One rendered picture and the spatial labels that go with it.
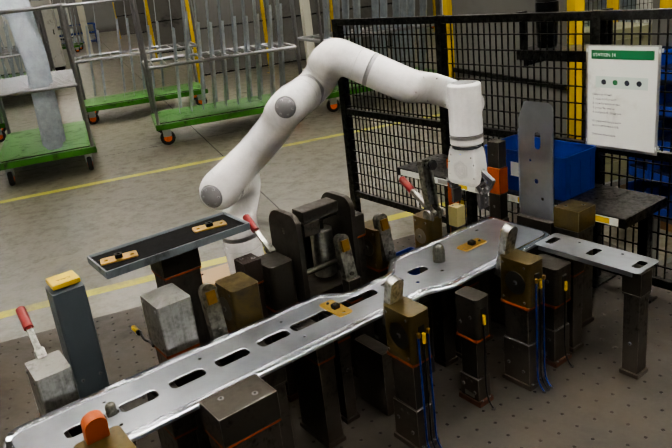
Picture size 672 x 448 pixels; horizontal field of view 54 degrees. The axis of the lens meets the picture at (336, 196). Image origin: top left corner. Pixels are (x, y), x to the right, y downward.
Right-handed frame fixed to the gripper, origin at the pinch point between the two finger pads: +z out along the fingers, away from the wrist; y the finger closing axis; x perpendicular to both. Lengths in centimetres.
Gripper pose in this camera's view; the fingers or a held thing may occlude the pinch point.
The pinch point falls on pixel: (469, 201)
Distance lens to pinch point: 177.4
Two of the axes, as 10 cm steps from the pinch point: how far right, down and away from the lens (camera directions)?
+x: 7.9, -2.8, 5.5
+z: 1.1, 9.4, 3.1
